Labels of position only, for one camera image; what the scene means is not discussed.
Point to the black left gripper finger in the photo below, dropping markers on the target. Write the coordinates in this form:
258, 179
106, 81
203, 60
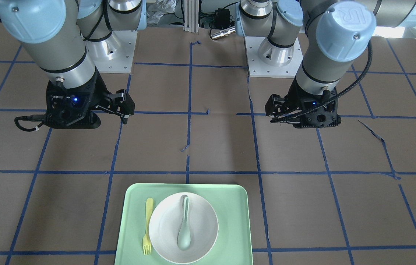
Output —
277, 106

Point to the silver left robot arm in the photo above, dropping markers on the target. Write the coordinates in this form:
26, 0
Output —
338, 56

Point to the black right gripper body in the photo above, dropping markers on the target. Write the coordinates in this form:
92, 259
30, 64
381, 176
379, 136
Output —
101, 92

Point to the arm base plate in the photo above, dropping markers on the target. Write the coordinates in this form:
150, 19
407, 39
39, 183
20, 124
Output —
115, 54
268, 61

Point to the white round plate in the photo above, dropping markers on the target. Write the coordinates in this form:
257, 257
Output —
165, 223

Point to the pale green spoon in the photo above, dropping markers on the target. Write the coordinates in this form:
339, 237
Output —
184, 234

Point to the yellow plastic fork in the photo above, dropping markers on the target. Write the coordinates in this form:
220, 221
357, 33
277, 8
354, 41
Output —
146, 241

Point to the light green tray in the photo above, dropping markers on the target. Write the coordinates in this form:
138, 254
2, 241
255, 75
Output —
230, 202

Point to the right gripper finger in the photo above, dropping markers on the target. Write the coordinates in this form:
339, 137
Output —
120, 104

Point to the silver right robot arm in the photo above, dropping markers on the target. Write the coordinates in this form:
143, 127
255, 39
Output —
66, 38

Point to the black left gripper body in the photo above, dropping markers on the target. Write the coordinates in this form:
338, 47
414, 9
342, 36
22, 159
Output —
294, 96

